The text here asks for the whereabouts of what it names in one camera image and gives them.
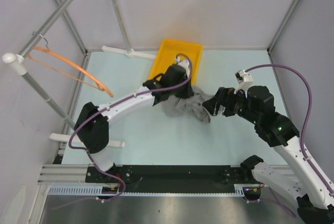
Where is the grey tank top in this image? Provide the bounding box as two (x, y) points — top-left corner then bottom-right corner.
(162, 86), (213, 124)

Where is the white slotted cable duct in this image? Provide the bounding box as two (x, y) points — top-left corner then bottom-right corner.
(47, 185), (245, 197)

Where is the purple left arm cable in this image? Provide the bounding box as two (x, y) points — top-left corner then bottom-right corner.
(68, 53), (194, 205)

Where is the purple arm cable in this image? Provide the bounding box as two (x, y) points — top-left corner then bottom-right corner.
(68, 53), (194, 205)
(245, 64), (334, 218)

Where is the yellow plastic tray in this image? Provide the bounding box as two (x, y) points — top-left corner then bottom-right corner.
(148, 39), (204, 85)

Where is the white clothes rack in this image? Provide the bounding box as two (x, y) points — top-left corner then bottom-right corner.
(1, 0), (159, 151)

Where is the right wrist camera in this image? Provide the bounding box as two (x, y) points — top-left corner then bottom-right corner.
(234, 70), (254, 94)

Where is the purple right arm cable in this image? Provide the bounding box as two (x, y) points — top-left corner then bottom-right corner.
(245, 64), (334, 218)

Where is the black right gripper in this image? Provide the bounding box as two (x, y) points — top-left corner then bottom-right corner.
(202, 86), (260, 124)

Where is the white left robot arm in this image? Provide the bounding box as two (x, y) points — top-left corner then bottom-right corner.
(68, 60), (194, 182)

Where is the aluminium frame rail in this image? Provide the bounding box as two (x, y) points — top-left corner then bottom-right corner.
(38, 164), (88, 185)

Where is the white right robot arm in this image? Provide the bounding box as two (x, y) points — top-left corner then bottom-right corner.
(202, 86), (333, 223)

